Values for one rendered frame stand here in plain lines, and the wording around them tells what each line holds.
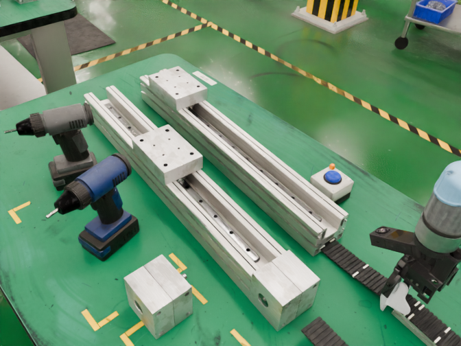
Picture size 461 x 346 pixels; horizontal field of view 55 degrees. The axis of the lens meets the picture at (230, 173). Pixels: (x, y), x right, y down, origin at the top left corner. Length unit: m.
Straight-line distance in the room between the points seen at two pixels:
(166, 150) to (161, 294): 0.39
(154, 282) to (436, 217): 0.51
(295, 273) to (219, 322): 0.18
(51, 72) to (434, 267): 2.01
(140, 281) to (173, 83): 0.68
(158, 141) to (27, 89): 1.75
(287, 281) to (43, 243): 0.57
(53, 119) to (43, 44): 1.27
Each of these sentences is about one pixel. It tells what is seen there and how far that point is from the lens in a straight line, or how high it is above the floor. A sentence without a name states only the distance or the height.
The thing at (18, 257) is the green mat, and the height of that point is 0.78.
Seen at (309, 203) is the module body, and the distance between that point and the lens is 1.10.
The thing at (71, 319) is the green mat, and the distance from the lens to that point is 0.99.
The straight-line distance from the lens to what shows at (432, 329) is 0.99.
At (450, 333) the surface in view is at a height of 0.81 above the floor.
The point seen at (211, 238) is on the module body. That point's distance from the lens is 0.99.
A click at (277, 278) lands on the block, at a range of 0.89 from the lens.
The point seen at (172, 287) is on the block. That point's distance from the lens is 0.87.
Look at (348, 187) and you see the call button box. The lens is 1.17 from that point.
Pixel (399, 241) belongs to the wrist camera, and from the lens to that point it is 0.89.
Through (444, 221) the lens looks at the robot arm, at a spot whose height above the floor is 1.09.
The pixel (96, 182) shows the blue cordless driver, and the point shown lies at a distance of 0.92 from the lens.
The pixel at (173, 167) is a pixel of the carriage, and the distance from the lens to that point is 1.06.
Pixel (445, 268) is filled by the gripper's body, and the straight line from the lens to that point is 0.86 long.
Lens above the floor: 1.60
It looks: 42 degrees down
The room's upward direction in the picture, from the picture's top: 3 degrees clockwise
